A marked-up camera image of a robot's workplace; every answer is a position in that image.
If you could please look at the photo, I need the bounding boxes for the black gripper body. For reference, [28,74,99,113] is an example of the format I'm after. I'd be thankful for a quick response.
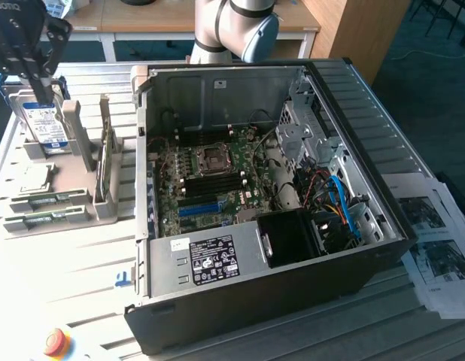
[0,0,49,52]

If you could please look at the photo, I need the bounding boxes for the black expansion slot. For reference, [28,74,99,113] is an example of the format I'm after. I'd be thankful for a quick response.
[177,195,218,208]

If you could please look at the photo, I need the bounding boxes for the wooden desk white frame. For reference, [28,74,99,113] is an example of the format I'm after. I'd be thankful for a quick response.
[62,0,322,63]

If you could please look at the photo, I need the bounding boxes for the grey parts rack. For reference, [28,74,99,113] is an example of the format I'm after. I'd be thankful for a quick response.
[0,74,125,241]

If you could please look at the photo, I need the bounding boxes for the silver CPU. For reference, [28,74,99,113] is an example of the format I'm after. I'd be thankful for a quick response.
[20,165,56,193]

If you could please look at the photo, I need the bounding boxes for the black wire loop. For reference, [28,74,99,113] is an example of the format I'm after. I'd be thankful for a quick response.
[248,108,281,129]

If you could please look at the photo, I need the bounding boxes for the black chair legs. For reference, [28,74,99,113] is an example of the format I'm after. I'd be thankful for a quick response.
[408,0,465,48]

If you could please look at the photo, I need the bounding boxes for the red emergency stop button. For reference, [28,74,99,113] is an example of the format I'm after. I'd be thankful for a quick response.
[41,326,72,359]

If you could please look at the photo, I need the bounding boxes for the green RAM stick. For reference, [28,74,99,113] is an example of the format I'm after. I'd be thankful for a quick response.
[23,211,67,227]
[26,193,74,207]

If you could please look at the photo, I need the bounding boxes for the green motherboard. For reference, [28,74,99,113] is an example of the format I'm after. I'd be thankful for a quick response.
[147,123,279,238]

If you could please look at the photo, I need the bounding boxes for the metal disk bay cage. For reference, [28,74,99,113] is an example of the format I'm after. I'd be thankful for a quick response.
[275,65,347,163]

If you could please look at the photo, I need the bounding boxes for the CPU socket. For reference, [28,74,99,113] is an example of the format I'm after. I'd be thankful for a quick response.
[192,144,234,177]

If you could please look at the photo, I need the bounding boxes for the orange wire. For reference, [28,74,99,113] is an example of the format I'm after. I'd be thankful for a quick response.
[329,204,348,226]

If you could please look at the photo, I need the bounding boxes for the grey power supply unit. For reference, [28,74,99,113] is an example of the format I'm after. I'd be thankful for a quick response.
[147,220,274,299]

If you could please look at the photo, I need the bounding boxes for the wooden cabinet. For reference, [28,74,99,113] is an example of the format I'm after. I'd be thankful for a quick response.
[299,0,412,86]

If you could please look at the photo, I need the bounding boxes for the hard disk in blue carrier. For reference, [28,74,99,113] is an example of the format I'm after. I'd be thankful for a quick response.
[0,71,70,111]

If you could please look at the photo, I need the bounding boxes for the blue expansion slot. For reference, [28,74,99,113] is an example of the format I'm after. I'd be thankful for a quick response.
[178,202,221,218]

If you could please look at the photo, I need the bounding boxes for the blue plastic clip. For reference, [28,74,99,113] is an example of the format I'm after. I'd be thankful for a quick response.
[114,270,134,287]

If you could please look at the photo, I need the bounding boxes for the printed paper sheets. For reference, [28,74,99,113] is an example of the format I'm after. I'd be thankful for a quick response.
[381,174,465,320]

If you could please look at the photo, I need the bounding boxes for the black fan shroud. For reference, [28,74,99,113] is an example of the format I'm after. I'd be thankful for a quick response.
[256,208,317,269]

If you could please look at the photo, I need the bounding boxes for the blue flat wire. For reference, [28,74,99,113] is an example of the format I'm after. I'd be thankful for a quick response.
[329,174,364,242]

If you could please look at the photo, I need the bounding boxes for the black RAM slot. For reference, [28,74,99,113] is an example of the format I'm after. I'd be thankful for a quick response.
[184,184,250,199]
[183,174,247,190]
[182,171,245,185]
[184,179,248,194]

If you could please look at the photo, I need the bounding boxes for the graphics card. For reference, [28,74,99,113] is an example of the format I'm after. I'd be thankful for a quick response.
[94,93,116,201]

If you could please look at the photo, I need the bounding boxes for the black open PC case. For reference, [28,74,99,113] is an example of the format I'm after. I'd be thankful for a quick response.
[123,56,420,356]

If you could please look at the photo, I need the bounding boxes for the hard disk with blue label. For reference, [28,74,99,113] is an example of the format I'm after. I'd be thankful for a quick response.
[8,92,74,155]

